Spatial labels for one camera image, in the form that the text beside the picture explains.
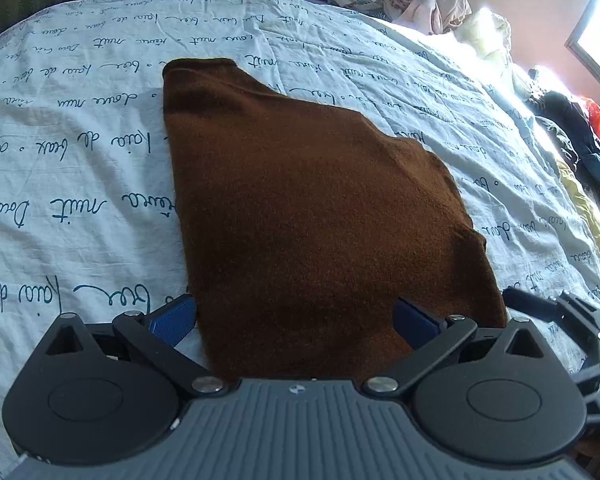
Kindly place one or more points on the pale yellow cloth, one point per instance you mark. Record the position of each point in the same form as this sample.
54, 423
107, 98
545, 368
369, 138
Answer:
485, 35

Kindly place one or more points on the white script-printed bed sheet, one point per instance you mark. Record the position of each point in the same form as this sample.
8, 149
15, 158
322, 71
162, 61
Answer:
80, 110

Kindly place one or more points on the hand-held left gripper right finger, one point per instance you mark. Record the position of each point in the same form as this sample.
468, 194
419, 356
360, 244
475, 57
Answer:
414, 321

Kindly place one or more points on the pile of pink clothes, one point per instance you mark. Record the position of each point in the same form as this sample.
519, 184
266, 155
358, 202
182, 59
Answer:
430, 2

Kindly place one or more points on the brown knit sweater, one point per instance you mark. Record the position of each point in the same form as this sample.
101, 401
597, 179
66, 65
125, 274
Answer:
305, 210

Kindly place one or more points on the dark clothes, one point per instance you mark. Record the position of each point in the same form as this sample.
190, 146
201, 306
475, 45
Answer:
575, 135

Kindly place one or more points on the orange cloth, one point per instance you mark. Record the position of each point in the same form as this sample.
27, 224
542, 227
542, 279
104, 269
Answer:
596, 117

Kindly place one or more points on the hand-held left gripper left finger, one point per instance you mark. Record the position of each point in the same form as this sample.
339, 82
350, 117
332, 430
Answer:
172, 320

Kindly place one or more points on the grey blue cloth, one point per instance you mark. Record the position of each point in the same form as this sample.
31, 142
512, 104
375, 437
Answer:
355, 0

